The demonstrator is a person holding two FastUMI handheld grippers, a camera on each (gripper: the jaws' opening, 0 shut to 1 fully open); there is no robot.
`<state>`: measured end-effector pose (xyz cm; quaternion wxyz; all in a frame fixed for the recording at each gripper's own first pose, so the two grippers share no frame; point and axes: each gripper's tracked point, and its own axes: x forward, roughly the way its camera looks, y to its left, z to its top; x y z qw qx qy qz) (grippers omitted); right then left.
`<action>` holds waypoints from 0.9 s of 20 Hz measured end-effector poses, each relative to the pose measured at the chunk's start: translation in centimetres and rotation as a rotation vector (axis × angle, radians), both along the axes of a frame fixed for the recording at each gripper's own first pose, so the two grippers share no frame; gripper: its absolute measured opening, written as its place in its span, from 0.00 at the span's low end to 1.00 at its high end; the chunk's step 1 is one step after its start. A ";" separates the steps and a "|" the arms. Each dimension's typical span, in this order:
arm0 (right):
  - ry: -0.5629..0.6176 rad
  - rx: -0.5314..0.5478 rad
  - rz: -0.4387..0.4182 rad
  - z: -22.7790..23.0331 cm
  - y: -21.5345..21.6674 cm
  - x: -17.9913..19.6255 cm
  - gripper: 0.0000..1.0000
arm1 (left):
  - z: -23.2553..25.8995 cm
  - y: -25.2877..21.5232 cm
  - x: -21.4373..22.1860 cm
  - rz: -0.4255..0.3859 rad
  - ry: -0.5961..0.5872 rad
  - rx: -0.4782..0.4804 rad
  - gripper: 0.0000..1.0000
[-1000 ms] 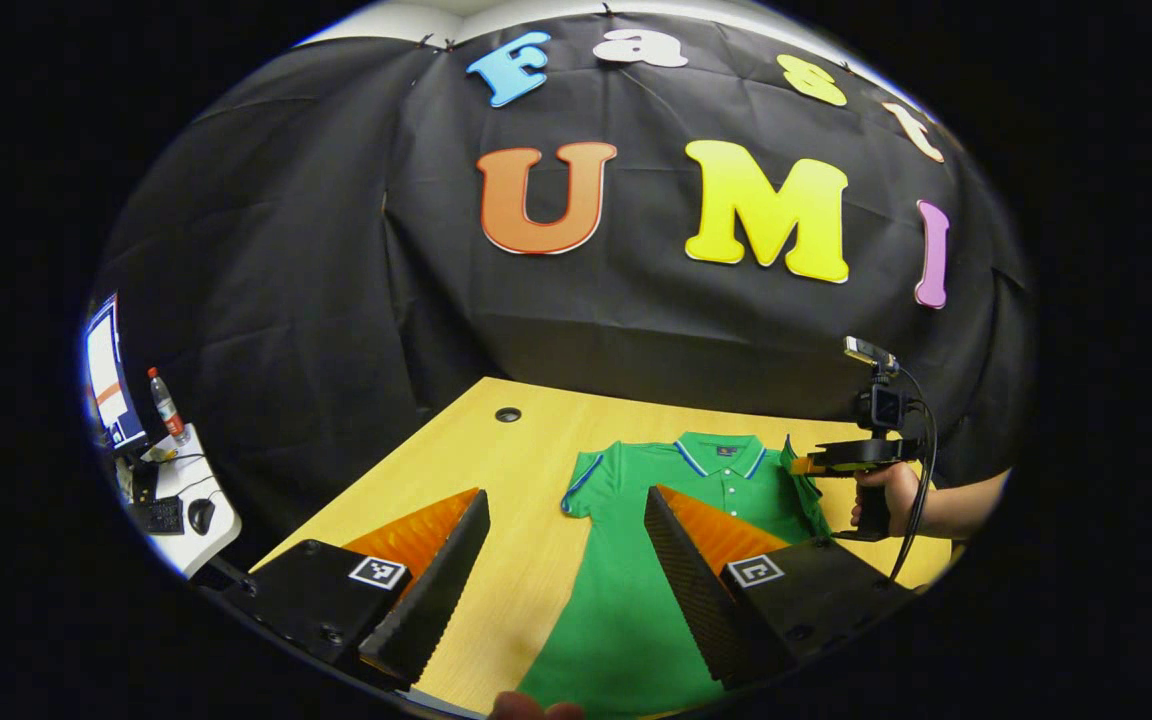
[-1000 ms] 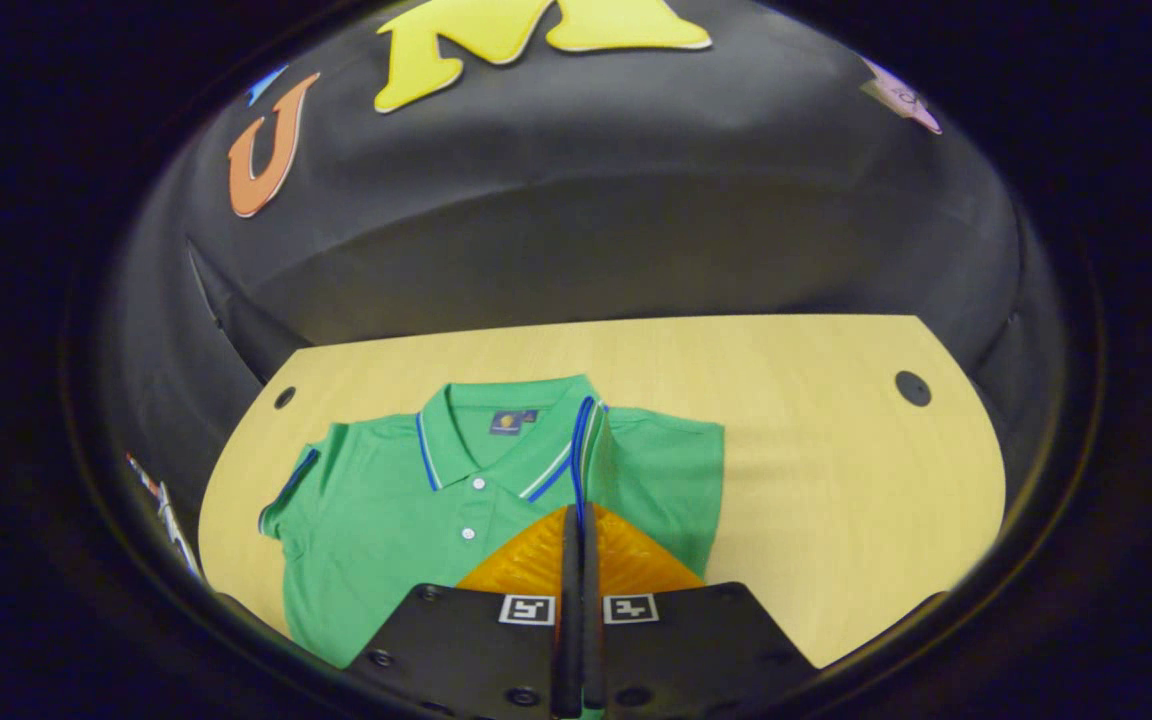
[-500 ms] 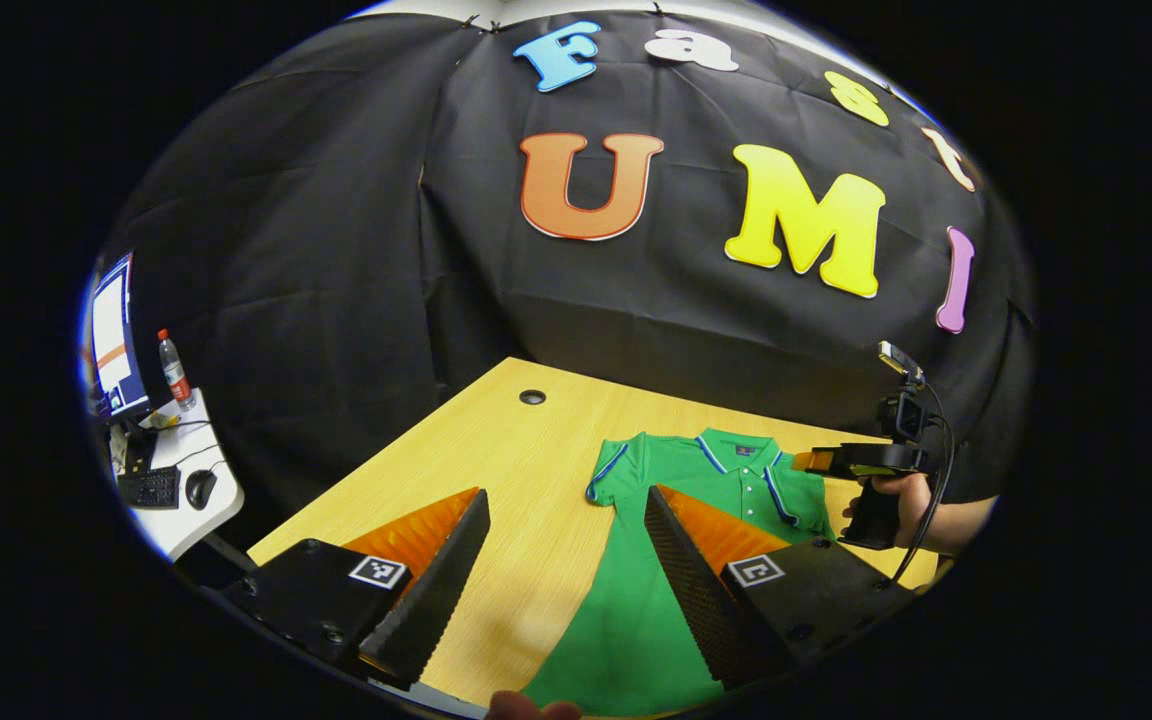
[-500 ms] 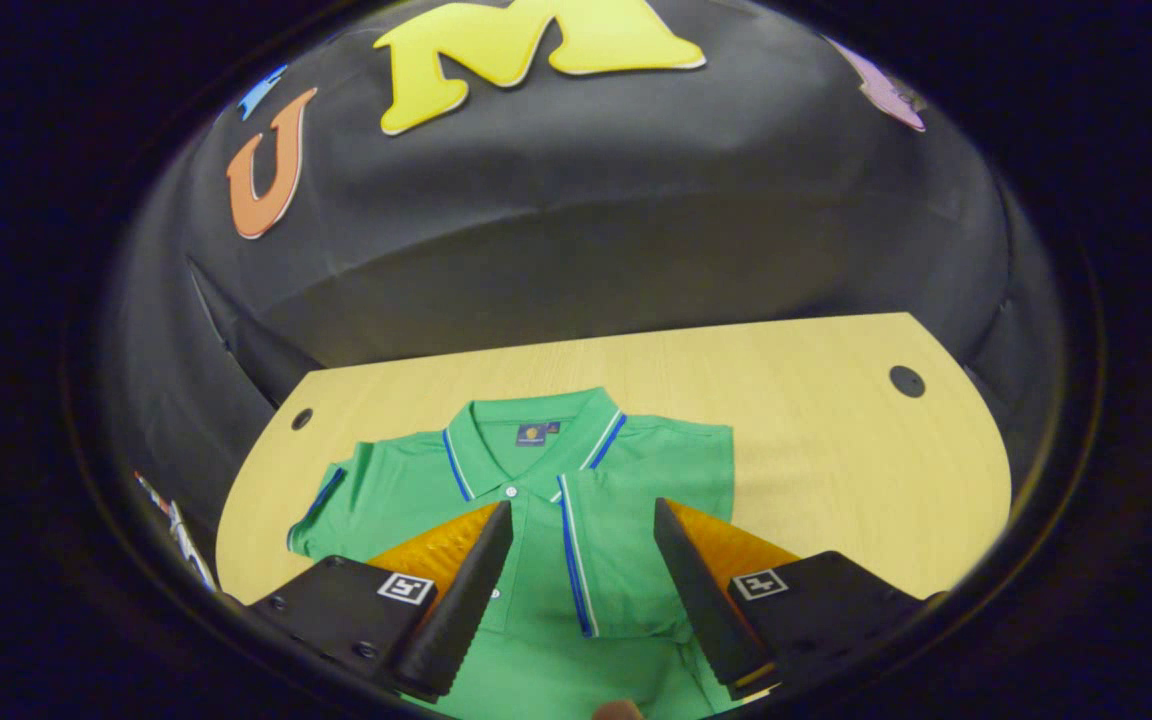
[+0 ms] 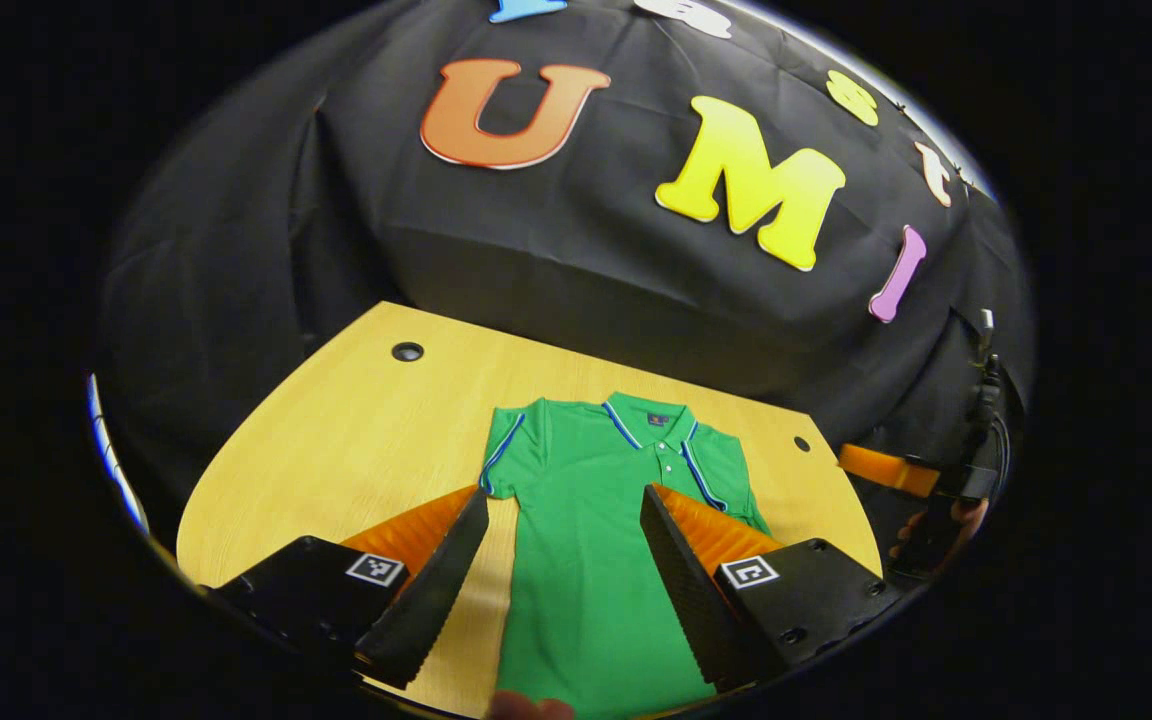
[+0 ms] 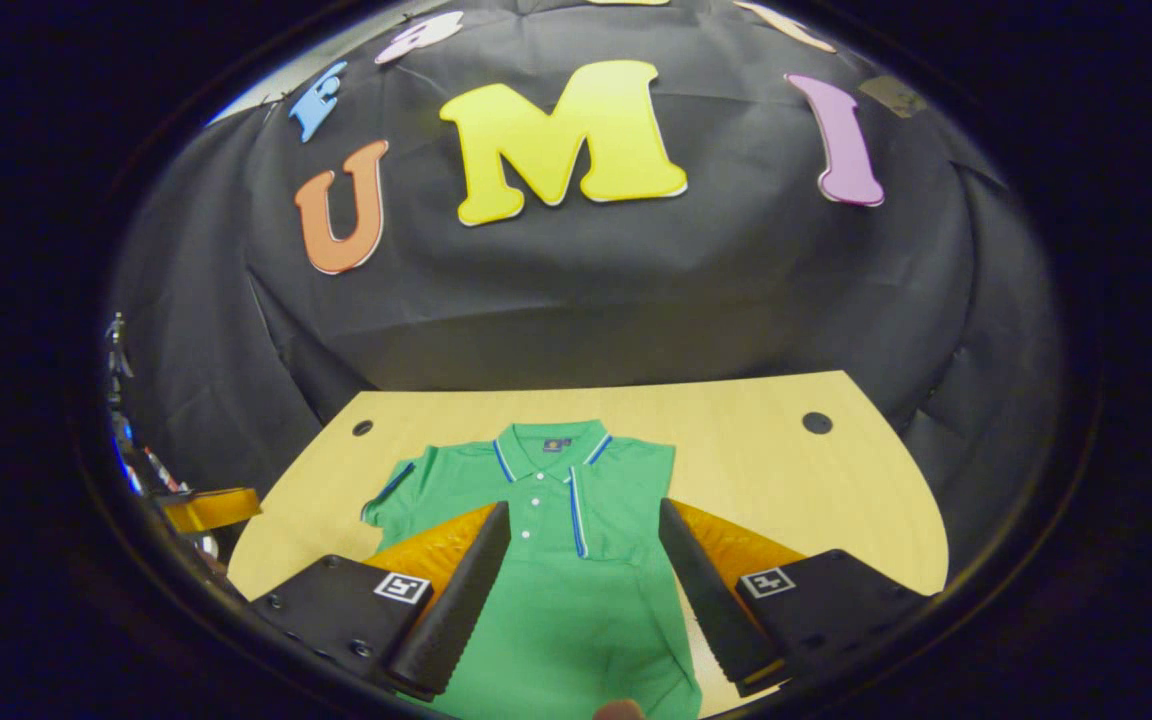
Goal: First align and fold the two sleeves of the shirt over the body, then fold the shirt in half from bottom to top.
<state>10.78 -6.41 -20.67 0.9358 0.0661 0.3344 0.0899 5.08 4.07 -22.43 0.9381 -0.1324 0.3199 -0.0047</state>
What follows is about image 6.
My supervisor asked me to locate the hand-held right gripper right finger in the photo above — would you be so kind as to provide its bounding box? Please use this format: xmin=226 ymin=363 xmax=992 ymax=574
xmin=657 ymin=497 xmax=940 ymax=699

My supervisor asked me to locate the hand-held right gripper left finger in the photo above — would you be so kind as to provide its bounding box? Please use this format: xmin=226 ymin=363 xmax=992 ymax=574
xmin=251 ymin=500 xmax=513 ymax=699

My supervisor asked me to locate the green T-shirt with blue trim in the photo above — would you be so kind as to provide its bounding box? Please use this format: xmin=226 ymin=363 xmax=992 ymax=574
xmin=361 ymin=418 xmax=705 ymax=720

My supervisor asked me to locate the black backdrop cloth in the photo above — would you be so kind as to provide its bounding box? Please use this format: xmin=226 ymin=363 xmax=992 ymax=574
xmin=106 ymin=0 xmax=1067 ymax=561

